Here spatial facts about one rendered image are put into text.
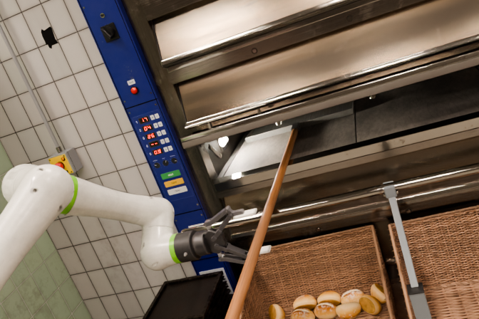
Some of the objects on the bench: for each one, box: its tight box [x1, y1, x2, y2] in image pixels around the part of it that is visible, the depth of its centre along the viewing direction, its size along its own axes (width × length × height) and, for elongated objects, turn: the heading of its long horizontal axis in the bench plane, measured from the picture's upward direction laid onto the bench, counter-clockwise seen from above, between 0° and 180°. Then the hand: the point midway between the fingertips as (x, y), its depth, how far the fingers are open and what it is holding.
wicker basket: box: [239, 224, 398, 319], centre depth 177 cm, size 49×56×28 cm
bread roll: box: [336, 302, 361, 319], centre depth 180 cm, size 6×10×7 cm
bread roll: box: [293, 295, 317, 310], centre depth 194 cm, size 6×10×7 cm, turn 130°
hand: (258, 231), depth 139 cm, fingers open, 12 cm apart
